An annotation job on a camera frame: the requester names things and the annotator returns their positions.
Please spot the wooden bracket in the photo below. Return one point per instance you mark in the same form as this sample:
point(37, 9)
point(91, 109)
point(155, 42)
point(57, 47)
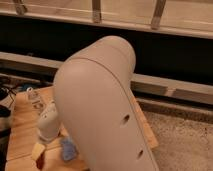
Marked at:
point(20, 7)
point(158, 11)
point(96, 11)

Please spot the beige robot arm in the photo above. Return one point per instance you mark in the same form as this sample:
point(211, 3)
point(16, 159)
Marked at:
point(93, 101)

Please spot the wooden bracket middle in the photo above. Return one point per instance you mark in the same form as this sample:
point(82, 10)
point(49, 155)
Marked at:
point(96, 11)

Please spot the wooden bracket left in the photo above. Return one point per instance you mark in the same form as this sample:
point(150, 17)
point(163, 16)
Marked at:
point(20, 7)

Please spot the wooden bracket right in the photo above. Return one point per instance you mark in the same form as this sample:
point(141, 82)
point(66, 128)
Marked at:
point(158, 11)

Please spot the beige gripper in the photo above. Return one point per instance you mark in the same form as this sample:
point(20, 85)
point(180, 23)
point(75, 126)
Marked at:
point(48, 129)

